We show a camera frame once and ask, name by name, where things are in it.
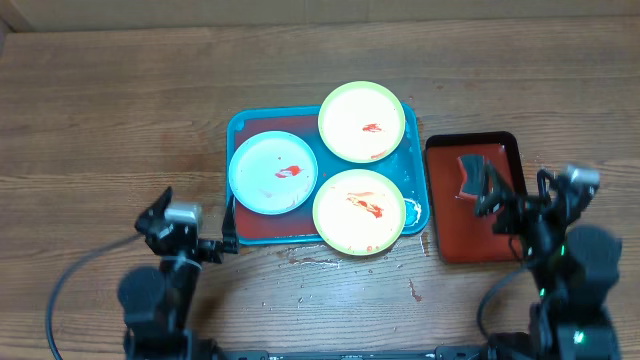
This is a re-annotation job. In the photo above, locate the teal plastic tray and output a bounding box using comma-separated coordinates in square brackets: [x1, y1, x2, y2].
[226, 104, 430, 246]

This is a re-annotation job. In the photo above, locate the red and black sponge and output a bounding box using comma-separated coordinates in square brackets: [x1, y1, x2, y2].
[457, 154, 491, 202]

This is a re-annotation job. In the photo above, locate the yellow-green plate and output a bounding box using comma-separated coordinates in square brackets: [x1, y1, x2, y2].
[312, 169, 406, 256]
[318, 81, 406, 164]

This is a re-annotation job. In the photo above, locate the light blue plate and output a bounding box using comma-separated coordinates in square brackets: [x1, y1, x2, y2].
[227, 131, 319, 215]

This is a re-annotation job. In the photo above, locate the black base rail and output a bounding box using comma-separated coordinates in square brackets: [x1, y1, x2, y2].
[219, 345, 484, 360]

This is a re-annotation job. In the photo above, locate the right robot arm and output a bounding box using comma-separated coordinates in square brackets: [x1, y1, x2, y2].
[472, 164, 622, 360]

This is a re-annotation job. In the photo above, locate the black red-lined tray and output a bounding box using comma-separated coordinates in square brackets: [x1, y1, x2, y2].
[424, 131, 527, 264]

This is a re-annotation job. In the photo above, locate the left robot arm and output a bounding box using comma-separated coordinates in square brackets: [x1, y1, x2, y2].
[118, 188, 240, 360]

